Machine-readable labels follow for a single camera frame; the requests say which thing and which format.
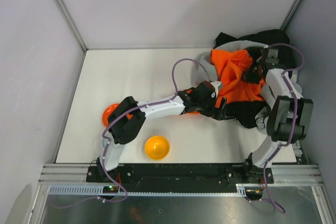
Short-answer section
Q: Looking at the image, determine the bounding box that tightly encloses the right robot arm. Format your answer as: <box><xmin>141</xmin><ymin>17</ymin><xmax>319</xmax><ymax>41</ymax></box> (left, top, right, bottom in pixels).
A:
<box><xmin>242</xmin><ymin>43</ymin><xmax>313</xmax><ymax>182</ymax></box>

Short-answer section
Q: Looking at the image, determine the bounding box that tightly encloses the black cloth garment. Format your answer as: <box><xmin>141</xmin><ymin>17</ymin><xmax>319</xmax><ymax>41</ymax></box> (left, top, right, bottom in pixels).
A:
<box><xmin>210</xmin><ymin>29</ymin><xmax>290</xmax><ymax>129</ymax></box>

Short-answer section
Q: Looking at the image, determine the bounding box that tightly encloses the grey sweatshirt cloth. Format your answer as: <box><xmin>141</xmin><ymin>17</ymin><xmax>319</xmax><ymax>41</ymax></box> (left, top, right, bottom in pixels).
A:
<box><xmin>190</xmin><ymin>39</ymin><xmax>302</xmax><ymax>133</ymax></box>

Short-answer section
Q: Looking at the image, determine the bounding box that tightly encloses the clear blue plastic cup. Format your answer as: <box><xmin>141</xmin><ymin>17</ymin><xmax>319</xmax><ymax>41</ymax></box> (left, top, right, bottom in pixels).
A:
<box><xmin>102</xmin><ymin>139</ymin><xmax>108</xmax><ymax>148</ymax></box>

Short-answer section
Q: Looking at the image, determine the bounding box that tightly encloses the left aluminium frame post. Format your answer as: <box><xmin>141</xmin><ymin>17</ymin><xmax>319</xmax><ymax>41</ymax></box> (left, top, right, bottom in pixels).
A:
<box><xmin>54</xmin><ymin>0</ymin><xmax>88</xmax><ymax>53</ymax></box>

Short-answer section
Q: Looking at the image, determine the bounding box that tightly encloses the orange cloth garment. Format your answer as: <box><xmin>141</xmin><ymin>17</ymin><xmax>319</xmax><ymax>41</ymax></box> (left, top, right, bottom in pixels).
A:
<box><xmin>178</xmin><ymin>49</ymin><xmax>267</xmax><ymax>121</ymax></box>

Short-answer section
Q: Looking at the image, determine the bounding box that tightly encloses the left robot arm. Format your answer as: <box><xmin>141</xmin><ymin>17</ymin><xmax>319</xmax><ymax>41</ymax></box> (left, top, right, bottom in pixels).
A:
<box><xmin>99</xmin><ymin>81</ymin><xmax>222</xmax><ymax>173</ymax></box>

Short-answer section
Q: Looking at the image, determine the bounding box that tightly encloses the yellow plastic bowl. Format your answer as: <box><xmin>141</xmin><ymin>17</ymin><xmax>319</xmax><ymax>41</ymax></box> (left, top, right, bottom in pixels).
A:
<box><xmin>144</xmin><ymin>135</ymin><xmax>171</xmax><ymax>161</ymax></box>

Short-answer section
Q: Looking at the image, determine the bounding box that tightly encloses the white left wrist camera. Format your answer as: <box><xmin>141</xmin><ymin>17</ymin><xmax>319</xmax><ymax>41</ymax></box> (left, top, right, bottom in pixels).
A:
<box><xmin>211</xmin><ymin>81</ymin><xmax>223</xmax><ymax>95</ymax></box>

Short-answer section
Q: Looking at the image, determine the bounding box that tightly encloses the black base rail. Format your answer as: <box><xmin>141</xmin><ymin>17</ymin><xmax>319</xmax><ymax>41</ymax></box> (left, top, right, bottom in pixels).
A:
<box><xmin>86</xmin><ymin>163</ymin><xmax>253</xmax><ymax>196</ymax></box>

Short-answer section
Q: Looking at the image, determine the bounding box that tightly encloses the orange plastic plate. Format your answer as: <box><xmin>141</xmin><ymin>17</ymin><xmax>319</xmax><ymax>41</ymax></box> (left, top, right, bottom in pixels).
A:
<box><xmin>102</xmin><ymin>103</ymin><xmax>119</xmax><ymax>127</ymax></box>

